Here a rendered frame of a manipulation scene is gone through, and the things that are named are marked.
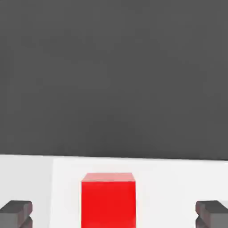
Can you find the small red cube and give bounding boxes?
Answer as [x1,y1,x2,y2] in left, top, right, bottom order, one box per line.
[81,172,137,228]

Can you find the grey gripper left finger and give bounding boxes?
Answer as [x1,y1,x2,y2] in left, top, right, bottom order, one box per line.
[0,200,33,228]

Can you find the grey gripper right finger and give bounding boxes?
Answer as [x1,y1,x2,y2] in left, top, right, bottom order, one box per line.
[195,200,228,228]

